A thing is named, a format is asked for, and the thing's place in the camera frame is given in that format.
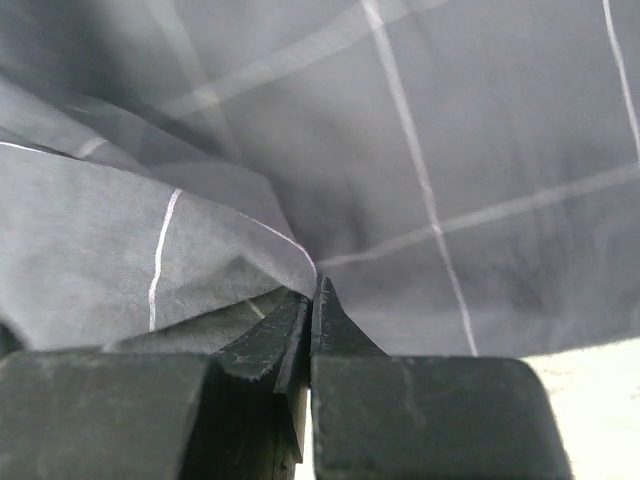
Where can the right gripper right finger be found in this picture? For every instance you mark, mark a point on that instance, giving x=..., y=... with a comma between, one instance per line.
x=377, y=416

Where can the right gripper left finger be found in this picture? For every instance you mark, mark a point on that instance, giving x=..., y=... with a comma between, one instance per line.
x=149, y=411

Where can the dark grey checked pillowcase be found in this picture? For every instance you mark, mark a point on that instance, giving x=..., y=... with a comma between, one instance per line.
x=465, y=172

